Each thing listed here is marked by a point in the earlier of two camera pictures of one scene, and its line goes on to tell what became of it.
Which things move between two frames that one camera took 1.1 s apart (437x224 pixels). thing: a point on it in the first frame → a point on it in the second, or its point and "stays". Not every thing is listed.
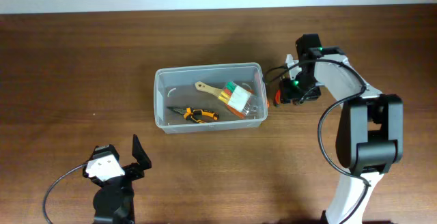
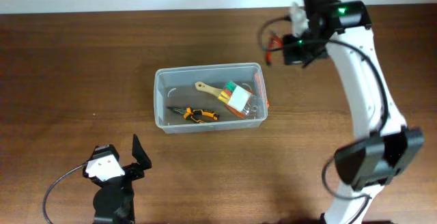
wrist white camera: (290, 62) → (300, 20)
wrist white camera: (104, 166) stays
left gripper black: (130, 173) stays
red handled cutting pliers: (278, 96) → (268, 54)
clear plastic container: (203, 98) stays
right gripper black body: (287, 94) → (298, 54)
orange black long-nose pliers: (192, 114) stays
